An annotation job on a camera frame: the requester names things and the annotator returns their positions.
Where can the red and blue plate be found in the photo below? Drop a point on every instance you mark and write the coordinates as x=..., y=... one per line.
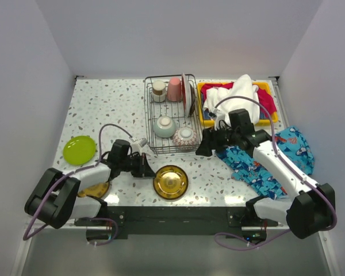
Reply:
x=186, y=95

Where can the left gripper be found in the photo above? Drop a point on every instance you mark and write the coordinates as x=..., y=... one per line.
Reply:
x=144, y=169

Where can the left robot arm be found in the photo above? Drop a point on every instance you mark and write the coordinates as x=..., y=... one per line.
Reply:
x=55, y=198

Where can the pink cup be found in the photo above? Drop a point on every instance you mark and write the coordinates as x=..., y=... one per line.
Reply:
x=174, y=90

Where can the wire dish rack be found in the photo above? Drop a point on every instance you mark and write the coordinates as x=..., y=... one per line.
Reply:
x=153, y=110

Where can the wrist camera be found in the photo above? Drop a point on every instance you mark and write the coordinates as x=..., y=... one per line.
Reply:
x=139, y=143
x=220, y=119

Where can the yellow plastic bin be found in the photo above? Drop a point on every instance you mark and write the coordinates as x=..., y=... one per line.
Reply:
x=267, y=122

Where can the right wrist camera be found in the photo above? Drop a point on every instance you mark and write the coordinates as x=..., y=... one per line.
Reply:
x=220, y=119

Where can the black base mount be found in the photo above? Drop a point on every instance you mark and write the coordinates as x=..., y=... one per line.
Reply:
x=176, y=220

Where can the light blue bowl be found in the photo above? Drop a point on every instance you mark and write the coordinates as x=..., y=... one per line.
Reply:
x=164, y=127

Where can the blue patterned cloth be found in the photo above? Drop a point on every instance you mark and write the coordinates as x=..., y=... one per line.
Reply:
x=245, y=168

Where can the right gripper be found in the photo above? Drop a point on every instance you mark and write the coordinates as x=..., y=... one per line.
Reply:
x=209, y=141

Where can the red cloth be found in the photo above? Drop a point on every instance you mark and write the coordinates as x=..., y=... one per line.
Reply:
x=212, y=93

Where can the red bowl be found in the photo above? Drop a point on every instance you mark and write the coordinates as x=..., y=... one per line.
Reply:
x=193, y=100

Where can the white towel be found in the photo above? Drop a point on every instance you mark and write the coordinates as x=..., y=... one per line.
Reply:
x=235, y=95

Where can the yellow patterned plate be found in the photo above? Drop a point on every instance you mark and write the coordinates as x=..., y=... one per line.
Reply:
x=171, y=182
x=98, y=190

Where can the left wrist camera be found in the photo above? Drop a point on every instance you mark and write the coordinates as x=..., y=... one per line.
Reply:
x=139, y=143

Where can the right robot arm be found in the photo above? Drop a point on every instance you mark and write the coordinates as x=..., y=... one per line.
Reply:
x=312, y=206

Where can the metal cup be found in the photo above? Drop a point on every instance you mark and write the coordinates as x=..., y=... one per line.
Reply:
x=158, y=91

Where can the blue patterned bowl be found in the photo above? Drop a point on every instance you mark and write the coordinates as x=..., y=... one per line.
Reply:
x=185, y=138

